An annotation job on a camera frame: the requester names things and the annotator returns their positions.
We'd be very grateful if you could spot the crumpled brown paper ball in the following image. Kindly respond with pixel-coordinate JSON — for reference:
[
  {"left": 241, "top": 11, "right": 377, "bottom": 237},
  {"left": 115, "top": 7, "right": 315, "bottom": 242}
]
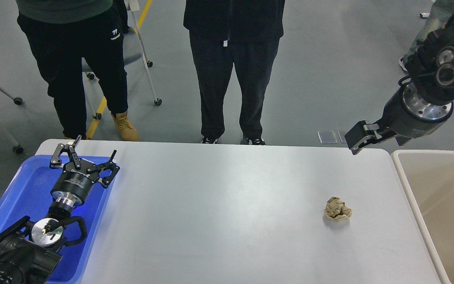
[{"left": 323, "top": 196, "right": 352, "bottom": 222}]

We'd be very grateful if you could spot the beige plastic bin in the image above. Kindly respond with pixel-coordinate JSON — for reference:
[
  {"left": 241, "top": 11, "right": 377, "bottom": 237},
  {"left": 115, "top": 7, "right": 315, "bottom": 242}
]
[{"left": 391, "top": 150, "right": 454, "bottom": 284}]

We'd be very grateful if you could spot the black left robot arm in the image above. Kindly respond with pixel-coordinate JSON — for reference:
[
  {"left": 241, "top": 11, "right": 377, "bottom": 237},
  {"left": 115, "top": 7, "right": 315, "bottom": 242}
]
[{"left": 0, "top": 139, "right": 120, "bottom": 284}]

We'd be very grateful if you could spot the right clear floor plate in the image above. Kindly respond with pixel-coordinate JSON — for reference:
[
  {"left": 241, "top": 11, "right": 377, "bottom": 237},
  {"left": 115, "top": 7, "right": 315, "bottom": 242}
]
[{"left": 337, "top": 131, "right": 347, "bottom": 144}]

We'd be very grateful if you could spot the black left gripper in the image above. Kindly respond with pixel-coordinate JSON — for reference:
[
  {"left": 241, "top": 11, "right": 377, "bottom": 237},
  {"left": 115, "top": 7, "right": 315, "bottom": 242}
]
[{"left": 49, "top": 135, "right": 120, "bottom": 207}]

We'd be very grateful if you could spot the grey folding chair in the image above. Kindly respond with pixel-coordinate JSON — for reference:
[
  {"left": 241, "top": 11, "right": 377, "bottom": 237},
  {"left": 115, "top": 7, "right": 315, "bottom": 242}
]
[{"left": 82, "top": 0, "right": 162, "bottom": 121}]

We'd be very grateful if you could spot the clear floor plate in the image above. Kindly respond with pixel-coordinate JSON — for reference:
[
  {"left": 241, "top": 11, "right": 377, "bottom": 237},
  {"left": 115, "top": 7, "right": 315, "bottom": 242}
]
[
  {"left": 337, "top": 131, "right": 347, "bottom": 144},
  {"left": 317, "top": 131, "right": 338, "bottom": 144}
]

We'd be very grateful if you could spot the left clear floor plate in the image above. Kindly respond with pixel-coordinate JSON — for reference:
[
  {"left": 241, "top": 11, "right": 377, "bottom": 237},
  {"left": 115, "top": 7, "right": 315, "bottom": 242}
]
[{"left": 317, "top": 131, "right": 338, "bottom": 144}]

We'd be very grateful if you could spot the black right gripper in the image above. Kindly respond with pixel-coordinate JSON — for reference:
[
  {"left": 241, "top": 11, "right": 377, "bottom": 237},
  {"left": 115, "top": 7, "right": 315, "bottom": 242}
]
[{"left": 344, "top": 82, "right": 454, "bottom": 155}]

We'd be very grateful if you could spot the person in tan boots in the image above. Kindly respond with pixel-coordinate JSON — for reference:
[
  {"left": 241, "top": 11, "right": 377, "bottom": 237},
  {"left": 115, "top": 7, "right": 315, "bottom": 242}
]
[{"left": 16, "top": 0, "right": 140, "bottom": 142}]

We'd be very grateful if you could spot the blue plastic tray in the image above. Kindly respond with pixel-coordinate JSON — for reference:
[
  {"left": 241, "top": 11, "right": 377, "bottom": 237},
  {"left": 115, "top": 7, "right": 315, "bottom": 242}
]
[{"left": 0, "top": 155, "right": 112, "bottom": 284}]

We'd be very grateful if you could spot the person in green trousers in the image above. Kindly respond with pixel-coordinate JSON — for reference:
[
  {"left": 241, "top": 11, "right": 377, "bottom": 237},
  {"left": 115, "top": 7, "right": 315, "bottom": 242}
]
[{"left": 399, "top": 0, "right": 454, "bottom": 74}]

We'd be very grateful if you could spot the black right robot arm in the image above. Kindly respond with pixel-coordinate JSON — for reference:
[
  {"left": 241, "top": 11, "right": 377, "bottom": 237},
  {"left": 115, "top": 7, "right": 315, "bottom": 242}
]
[{"left": 344, "top": 13, "right": 454, "bottom": 155}]

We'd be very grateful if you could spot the person in black clothes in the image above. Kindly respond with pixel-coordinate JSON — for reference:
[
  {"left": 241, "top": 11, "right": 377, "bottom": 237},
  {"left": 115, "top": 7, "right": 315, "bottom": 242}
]
[{"left": 183, "top": 0, "right": 285, "bottom": 146}]

